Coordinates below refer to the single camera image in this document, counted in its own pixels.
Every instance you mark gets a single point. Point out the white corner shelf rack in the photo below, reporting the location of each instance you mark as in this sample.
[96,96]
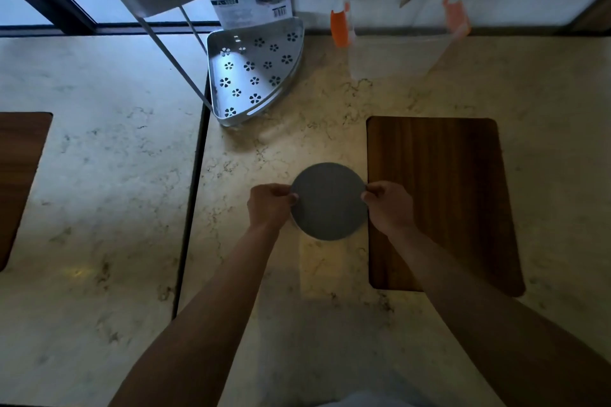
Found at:
[238,53]

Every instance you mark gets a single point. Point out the person's left forearm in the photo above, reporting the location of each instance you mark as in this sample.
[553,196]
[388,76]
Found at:
[205,321]

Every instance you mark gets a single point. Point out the person's left hand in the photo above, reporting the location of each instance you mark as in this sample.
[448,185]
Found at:
[267,209]

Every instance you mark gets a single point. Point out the person's right forearm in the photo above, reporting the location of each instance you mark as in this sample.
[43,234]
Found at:
[487,321]

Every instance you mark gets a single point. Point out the person's right thumb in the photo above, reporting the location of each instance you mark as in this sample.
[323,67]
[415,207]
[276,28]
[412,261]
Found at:
[370,197]

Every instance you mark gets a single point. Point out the round grey plate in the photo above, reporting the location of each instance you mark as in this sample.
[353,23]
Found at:
[329,201]

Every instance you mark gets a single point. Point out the clear container with orange clips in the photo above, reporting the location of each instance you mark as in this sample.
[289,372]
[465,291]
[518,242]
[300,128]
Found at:
[401,30]

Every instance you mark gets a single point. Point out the person's left thumb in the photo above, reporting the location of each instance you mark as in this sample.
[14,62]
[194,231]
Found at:
[290,200]

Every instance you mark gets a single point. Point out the person's right hand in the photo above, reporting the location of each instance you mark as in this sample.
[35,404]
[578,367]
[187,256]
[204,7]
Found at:
[392,209]

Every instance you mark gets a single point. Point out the dark wooden cutting board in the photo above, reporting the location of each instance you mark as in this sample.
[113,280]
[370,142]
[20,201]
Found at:
[441,206]

